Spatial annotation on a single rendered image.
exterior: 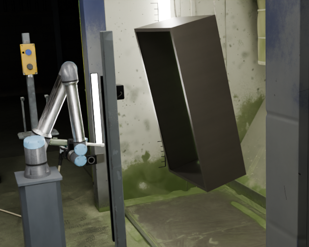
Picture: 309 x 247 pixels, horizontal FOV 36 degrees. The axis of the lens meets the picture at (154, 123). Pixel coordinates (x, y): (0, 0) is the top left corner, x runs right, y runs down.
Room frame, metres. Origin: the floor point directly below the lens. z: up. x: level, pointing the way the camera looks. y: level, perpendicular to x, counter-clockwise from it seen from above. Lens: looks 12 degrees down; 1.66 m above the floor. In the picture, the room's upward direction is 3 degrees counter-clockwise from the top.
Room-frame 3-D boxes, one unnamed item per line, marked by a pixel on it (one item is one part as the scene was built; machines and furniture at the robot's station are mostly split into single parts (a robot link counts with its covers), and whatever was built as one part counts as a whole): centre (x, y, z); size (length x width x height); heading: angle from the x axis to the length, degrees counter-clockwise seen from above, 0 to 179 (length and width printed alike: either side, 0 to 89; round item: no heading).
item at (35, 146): (3.31, 0.86, 0.83); 0.17 x 0.15 x 0.18; 8
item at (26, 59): (4.11, 1.04, 1.42); 0.12 x 0.06 x 0.26; 110
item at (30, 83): (4.17, 1.06, 0.82); 0.06 x 0.06 x 1.64; 20
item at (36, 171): (3.30, 0.86, 0.69); 0.19 x 0.19 x 0.10
